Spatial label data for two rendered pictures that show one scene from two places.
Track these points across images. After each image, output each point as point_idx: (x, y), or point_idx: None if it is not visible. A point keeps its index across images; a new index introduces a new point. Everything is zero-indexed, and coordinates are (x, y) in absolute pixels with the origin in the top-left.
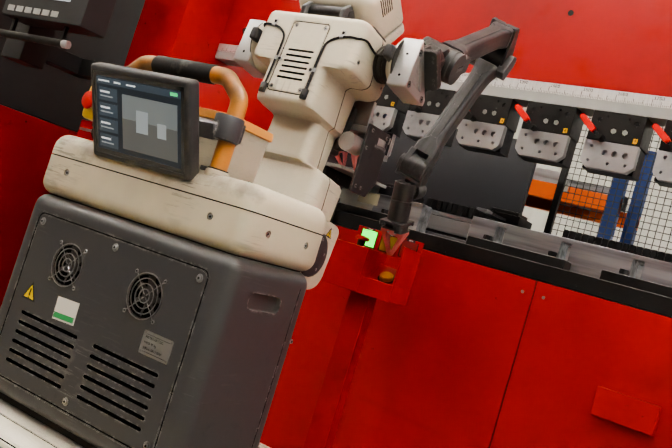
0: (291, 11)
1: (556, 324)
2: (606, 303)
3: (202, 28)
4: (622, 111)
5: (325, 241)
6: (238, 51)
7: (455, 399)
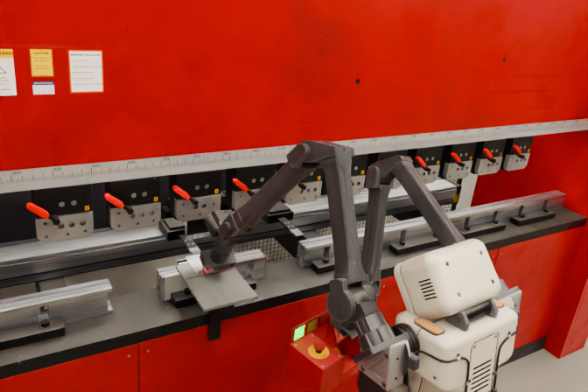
0: (13, 113)
1: (391, 295)
2: None
3: None
4: (394, 149)
5: None
6: (390, 381)
7: None
